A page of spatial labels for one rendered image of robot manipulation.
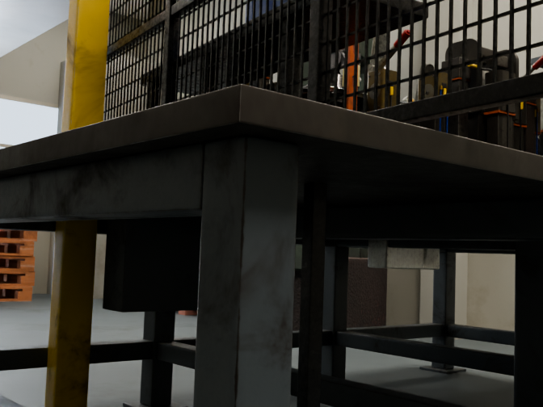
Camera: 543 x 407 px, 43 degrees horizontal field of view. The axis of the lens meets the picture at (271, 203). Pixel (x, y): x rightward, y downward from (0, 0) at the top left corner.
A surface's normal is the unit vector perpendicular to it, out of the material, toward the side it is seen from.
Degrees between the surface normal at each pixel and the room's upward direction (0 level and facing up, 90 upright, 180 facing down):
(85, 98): 90
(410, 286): 90
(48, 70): 90
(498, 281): 90
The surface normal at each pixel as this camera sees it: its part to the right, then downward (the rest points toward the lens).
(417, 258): 0.65, -0.04
